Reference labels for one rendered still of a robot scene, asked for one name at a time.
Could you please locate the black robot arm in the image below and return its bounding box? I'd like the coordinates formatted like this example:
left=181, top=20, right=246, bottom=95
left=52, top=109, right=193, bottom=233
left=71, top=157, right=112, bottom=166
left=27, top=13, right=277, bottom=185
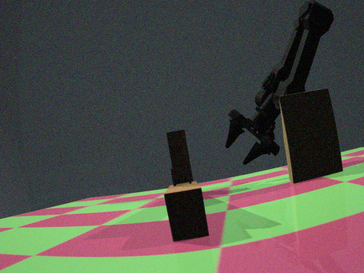
left=255, top=0, right=334, bottom=118

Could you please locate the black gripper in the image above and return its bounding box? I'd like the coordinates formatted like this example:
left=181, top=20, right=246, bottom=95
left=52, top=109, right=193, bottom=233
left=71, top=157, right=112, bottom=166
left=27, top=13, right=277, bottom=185
left=225, top=105, right=280, bottom=165

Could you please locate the long tan wooden rail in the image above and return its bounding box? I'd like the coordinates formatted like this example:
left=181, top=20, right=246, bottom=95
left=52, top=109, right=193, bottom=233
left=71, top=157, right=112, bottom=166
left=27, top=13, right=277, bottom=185
left=167, top=131, right=189, bottom=184

